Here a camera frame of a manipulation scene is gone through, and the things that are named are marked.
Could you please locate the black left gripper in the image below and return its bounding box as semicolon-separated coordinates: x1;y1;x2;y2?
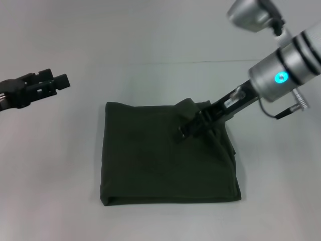
0;68;71;111

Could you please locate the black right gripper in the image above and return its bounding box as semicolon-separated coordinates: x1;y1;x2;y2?
176;79;259;145

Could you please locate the dark green shirt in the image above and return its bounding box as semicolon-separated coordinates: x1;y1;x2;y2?
99;97;242;207

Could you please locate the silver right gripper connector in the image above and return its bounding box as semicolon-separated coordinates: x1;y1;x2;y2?
231;86;246;100

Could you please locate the dark right gripper cable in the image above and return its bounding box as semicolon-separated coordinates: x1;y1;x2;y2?
257;87;311;121

